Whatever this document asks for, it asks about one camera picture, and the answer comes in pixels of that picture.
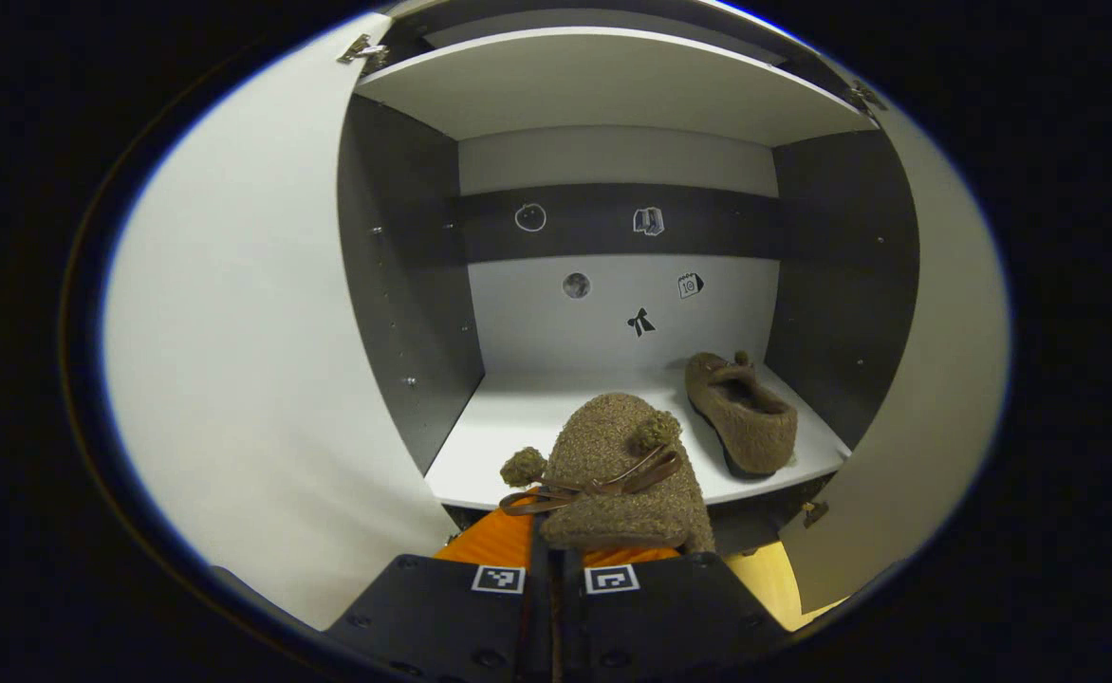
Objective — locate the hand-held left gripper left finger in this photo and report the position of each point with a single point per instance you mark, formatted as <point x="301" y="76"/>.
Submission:
<point x="433" y="617"/>

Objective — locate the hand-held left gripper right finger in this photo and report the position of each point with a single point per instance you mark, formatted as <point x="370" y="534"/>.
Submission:
<point x="670" y="617"/>

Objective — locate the brown fuzzy shoe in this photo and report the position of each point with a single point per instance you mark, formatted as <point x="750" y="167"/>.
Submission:
<point x="613" y="446"/>
<point x="741" y="417"/>

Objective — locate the white shoe cabinet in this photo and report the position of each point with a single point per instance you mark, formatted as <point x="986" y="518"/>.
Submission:
<point x="613" y="313"/>

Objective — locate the white cabinet door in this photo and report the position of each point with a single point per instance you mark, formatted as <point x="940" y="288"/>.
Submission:
<point x="252" y="332"/>
<point x="935" y="379"/>

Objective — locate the metal door hinge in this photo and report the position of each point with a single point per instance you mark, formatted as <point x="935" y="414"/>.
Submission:
<point x="814" y="512"/>
<point x="864" y="95"/>
<point x="363" y="49"/>

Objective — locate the white shelf board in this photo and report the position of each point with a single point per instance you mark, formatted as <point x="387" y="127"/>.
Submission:
<point x="613" y="90"/>
<point x="518" y="427"/>

